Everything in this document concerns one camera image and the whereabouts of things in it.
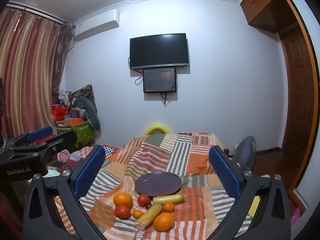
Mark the white air conditioner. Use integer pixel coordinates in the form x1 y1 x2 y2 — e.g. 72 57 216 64
74 9 120 40

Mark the purple round plate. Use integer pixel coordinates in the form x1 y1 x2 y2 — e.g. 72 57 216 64
135 172 182 197

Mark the patterned pillow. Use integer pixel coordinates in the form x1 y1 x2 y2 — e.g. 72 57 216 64
67 84 98 120

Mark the pink toy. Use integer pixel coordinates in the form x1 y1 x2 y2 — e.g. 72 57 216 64
57 149 70 163

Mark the small black wall monitor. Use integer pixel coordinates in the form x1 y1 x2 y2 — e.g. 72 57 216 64
143 67 177 93

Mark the large orange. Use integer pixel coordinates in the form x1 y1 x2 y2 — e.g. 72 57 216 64
153 212 175 232
113 192 133 207

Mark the pink object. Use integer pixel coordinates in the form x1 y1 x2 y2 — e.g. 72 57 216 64
290 207 302 227

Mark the red tomato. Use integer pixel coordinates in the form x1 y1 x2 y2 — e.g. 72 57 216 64
137 194 151 207
114 204 131 220

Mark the black cable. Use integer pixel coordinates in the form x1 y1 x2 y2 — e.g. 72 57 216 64
160 75 178 107
128 56 144 86

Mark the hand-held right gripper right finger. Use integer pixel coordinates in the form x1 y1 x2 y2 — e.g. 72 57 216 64
209 145 293 240

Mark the striped patchwork blanket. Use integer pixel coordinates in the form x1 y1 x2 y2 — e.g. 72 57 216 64
54 132 253 240

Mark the curtain rail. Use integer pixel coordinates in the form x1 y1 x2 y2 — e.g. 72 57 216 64
6 1 75 28

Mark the red bag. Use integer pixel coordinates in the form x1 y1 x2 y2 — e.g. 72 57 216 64
52 105 70 123

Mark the grey bag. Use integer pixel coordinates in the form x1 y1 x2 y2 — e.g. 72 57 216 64
234 135 257 172

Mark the black wall television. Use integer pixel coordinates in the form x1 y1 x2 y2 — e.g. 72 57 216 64
129 33 189 70

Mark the striped red curtain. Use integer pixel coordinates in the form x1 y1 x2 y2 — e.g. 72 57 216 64
0 5 73 140

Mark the orange box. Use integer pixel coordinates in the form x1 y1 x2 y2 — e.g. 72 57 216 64
64 117 84 127

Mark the checkered cloth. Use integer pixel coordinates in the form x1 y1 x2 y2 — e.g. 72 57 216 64
102 145 119 157

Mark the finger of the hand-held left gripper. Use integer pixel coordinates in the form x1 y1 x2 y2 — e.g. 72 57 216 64
32 131 78 159
15 126 54 143

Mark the grey plush toy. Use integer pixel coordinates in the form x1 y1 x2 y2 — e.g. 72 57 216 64
74 96 101 130

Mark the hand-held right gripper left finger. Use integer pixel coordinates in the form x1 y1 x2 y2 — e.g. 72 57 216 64
22 144 110 240

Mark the green box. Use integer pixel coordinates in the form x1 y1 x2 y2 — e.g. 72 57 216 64
57 121 95 145

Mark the wooden overhead cabinet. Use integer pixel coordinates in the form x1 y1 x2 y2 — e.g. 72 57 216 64
239 0 297 34

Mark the yellow banana with rough end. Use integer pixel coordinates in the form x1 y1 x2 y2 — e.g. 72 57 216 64
136 204 163 230

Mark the brown wooden door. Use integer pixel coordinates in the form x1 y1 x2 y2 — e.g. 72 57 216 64
279 25 315 165
280 0 320 210

